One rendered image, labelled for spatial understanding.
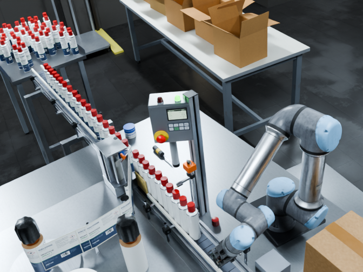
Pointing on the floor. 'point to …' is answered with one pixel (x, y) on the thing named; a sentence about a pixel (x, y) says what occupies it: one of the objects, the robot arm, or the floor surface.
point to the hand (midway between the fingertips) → (221, 256)
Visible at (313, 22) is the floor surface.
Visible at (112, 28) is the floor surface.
